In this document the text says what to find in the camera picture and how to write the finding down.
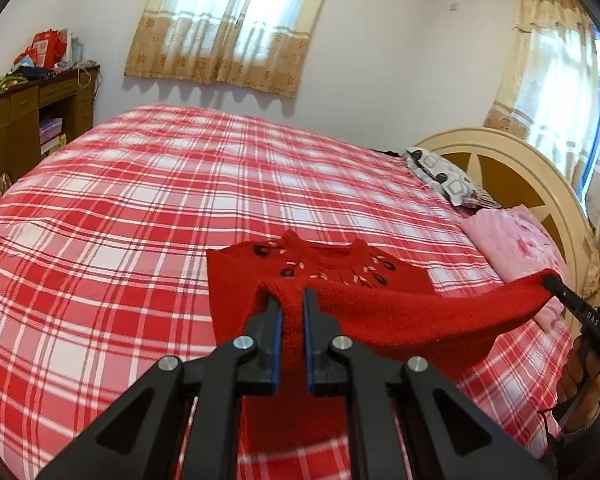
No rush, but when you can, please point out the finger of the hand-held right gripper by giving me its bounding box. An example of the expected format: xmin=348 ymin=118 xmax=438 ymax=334
xmin=544 ymin=274 xmax=600 ymax=346

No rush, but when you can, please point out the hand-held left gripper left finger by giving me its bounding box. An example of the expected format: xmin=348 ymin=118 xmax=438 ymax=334
xmin=35 ymin=295 xmax=283 ymax=480

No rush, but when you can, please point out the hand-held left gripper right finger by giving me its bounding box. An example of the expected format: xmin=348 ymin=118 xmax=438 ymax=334
xmin=302 ymin=287 xmax=556 ymax=480

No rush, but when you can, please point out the red embroidered knit sweater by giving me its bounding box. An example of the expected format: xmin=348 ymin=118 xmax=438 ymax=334
xmin=206 ymin=230 xmax=561 ymax=480

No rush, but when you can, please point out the person's right forearm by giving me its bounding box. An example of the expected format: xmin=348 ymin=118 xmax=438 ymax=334
xmin=542 ymin=400 xmax=600 ymax=471

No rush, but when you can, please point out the pile of clothes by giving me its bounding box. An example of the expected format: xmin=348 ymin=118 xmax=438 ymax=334
xmin=0 ymin=67 xmax=46 ymax=93

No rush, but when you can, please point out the person's right hand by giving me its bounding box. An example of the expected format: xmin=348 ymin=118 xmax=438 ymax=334
xmin=557 ymin=337 xmax=600 ymax=433

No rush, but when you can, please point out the pink pillow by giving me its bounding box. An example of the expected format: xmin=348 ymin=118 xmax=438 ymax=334
xmin=462 ymin=205 xmax=573 ymax=331

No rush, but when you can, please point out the cream wooden headboard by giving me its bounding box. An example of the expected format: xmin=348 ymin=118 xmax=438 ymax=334
xmin=415 ymin=127 xmax=600 ymax=301

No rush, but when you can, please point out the bed with red plaid sheet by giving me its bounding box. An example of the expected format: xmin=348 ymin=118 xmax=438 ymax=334
xmin=0 ymin=104 xmax=576 ymax=480

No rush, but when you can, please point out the grey patterned pillow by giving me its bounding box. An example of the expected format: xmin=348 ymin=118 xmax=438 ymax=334
xmin=400 ymin=147 xmax=501 ymax=211

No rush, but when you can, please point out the long beige window curtain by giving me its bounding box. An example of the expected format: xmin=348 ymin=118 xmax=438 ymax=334
xmin=482 ymin=0 xmax=600 ymax=261

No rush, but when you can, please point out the short beige window curtain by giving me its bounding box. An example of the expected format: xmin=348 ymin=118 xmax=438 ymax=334
xmin=124 ymin=0 xmax=341 ymax=99

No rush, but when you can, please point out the brown wooden desk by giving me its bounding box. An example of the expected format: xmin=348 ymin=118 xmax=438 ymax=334
xmin=0 ymin=64 xmax=101 ymax=188

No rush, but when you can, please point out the red gift box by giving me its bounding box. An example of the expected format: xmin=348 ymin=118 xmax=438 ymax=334
xmin=22 ymin=30 xmax=68 ymax=68

